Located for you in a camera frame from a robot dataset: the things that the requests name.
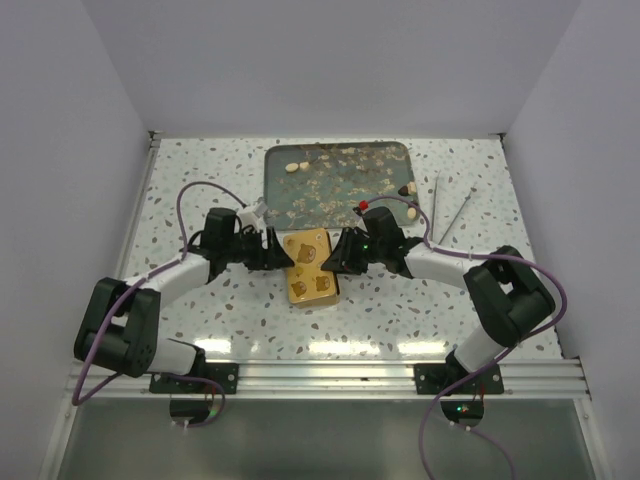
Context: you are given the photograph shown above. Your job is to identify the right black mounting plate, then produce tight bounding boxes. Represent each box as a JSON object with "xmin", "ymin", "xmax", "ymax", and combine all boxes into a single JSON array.
[{"xmin": 413, "ymin": 362, "xmax": 505, "ymax": 396}]

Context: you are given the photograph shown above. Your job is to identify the purple cable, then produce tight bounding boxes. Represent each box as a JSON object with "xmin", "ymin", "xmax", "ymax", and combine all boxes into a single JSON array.
[
  {"xmin": 71, "ymin": 180, "xmax": 251, "ymax": 429},
  {"xmin": 364, "ymin": 194, "xmax": 570, "ymax": 480}
]

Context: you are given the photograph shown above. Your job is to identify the gold metal tin box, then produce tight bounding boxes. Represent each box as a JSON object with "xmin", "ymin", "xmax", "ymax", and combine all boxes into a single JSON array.
[{"xmin": 288, "ymin": 290, "xmax": 340, "ymax": 309}]

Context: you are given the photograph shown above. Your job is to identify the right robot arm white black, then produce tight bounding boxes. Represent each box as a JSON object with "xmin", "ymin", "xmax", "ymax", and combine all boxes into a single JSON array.
[{"xmin": 322, "ymin": 207, "xmax": 556, "ymax": 393}]

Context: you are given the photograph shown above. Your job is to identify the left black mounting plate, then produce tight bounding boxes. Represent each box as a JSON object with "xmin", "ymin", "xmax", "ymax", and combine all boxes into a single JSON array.
[{"xmin": 149, "ymin": 362, "xmax": 240, "ymax": 395}]

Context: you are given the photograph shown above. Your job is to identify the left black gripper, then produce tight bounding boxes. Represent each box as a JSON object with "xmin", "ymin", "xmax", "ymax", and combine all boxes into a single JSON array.
[{"xmin": 223, "ymin": 226, "xmax": 293, "ymax": 271}]

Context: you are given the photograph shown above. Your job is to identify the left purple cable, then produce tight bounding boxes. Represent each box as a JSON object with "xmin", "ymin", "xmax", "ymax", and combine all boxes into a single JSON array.
[{"xmin": 71, "ymin": 180, "xmax": 251, "ymax": 429}]

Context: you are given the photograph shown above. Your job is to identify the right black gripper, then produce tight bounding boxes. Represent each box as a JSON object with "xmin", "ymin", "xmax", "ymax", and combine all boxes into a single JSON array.
[{"xmin": 322, "ymin": 226, "xmax": 386, "ymax": 275}]

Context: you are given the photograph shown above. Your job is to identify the silver metal tongs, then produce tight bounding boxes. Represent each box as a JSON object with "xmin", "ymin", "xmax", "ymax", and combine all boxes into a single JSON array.
[{"xmin": 429, "ymin": 172, "xmax": 476, "ymax": 245}]

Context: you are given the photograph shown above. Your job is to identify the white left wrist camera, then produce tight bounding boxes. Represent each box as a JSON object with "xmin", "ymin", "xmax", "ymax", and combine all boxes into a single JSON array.
[{"xmin": 236, "ymin": 199, "xmax": 268, "ymax": 232}]

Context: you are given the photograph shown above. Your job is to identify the floral teal serving tray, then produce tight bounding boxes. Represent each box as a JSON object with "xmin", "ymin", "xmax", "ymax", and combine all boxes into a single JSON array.
[{"xmin": 264, "ymin": 141, "xmax": 418, "ymax": 231}]

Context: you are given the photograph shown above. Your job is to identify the silver metal tin lid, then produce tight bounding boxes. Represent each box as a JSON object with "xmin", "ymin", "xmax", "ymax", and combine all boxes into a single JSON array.
[{"xmin": 283, "ymin": 228, "xmax": 339, "ymax": 295}]

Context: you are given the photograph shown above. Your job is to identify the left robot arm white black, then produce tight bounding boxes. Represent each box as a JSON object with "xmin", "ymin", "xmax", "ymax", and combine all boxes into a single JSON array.
[{"xmin": 74, "ymin": 202, "xmax": 293, "ymax": 393}]

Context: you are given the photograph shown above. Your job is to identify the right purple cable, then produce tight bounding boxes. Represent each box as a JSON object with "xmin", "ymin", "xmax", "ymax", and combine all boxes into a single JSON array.
[{"xmin": 364, "ymin": 194, "xmax": 570, "ymax": 480}]

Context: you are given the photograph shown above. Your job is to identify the black mounting plate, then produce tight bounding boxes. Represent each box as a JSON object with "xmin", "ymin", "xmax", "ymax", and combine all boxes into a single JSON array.
[
  {"xmin": 149, "ymin": 362, "xmax": 240, "ymax": 395},
  {"xmin": 413, "ymin": 362, "xmax": 505, "ymax": 396}
]

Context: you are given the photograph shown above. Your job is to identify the aluminium rail front edge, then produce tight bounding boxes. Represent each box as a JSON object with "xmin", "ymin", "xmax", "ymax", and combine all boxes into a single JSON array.
[{"xmin": 64, "ymin": 356, "xmax": 594, "ymax": 401}]

